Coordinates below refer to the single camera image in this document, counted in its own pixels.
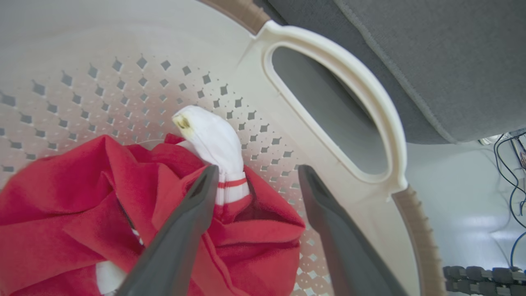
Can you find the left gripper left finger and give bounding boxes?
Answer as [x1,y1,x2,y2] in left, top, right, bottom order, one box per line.
[117,164,219,296]

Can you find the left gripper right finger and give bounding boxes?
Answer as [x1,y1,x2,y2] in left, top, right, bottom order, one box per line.
[298,164,407,296]

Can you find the red and white jersey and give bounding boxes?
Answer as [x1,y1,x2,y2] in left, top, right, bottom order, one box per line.
[0,105,307,296]

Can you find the cream laundry basket brown rim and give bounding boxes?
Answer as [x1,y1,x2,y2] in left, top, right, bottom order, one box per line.
[0,0,446,296]

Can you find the grey fabric sofa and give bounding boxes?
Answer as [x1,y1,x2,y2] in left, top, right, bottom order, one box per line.
[253,0,526,175]

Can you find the thin blue floor cable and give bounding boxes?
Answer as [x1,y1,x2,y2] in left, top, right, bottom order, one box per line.
[509,187,526,268]

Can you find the black and blue cables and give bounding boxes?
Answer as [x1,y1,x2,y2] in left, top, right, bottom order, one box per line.
[493,132,526,229]

